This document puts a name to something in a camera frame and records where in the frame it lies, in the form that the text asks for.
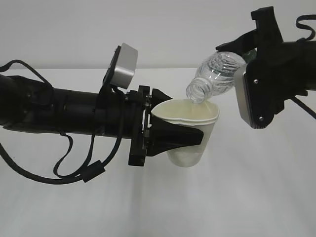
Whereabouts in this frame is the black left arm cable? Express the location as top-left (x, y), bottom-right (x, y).
top-left (0, 59), bottom-right (124, 186)

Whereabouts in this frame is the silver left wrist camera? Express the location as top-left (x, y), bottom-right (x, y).
top-left (99, 43), bottom-right (138, 94)

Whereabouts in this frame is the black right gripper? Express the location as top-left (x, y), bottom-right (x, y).
top-left (215, 6), bottom-right (286, 64)

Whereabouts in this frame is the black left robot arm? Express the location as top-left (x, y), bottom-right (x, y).
top-left (0, 76), bottom-right (203, 166)

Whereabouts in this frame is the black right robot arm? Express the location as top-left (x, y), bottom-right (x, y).
top-left (216, 6), bottom-right (316, 100)

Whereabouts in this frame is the white paper cup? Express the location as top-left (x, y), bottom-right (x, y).
top-left (151, 98), bottom-right (221, 168)

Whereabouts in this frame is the clear water bottle green label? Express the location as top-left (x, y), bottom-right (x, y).
top-left (186, 49), bottom-right (257, 104)

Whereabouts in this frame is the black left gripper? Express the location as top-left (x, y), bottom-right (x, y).
top-left (128, 85), bottom-right (204, 166)

